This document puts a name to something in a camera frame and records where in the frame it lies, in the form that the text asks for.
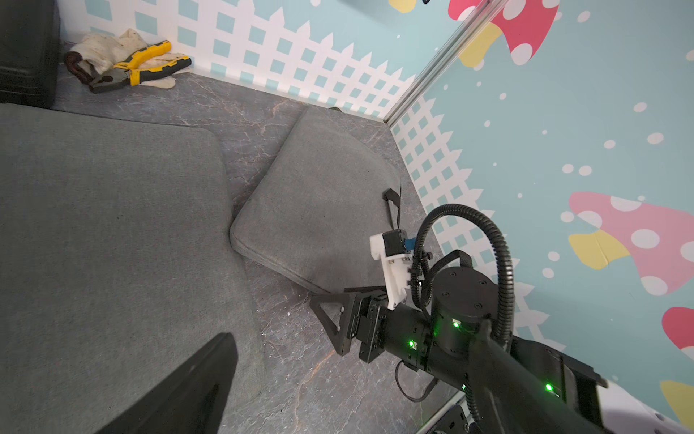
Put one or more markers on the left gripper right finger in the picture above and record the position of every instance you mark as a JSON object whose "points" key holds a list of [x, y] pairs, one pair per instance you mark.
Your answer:
{"points": [[532, 389]]}

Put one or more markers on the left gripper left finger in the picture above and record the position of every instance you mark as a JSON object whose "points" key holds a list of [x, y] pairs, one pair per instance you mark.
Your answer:
{"points": [[192, 399]]}

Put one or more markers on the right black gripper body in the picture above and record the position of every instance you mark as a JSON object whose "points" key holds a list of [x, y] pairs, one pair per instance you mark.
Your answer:
{"points": [[438, 343]]}

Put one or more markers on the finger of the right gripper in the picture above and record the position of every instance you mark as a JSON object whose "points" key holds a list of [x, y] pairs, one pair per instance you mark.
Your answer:
{"points": [[366, 290], [344, 317]]}

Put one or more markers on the grey laptop bag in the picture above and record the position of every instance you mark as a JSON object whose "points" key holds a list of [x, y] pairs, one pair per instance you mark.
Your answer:
{"points": [[116, 266], [311, 217]]}

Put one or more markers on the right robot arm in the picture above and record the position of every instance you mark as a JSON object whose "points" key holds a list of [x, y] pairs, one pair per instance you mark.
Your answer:
{"points": [[622, 412]]}

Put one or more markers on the yellow black pliers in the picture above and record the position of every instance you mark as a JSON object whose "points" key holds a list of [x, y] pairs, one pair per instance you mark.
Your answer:
{"points": [[131, 73]]}

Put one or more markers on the white cloth glove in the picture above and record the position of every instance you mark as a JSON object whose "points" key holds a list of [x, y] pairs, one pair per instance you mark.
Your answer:
{"points": [[97, 53]]}

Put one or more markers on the black plastic tool case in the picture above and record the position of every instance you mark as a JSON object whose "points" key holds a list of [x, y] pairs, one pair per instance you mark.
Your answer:
{"points": [[30, 48]]}

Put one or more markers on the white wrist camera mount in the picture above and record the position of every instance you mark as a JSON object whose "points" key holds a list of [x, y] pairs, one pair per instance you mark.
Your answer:
{"points": [[394, 251]]}

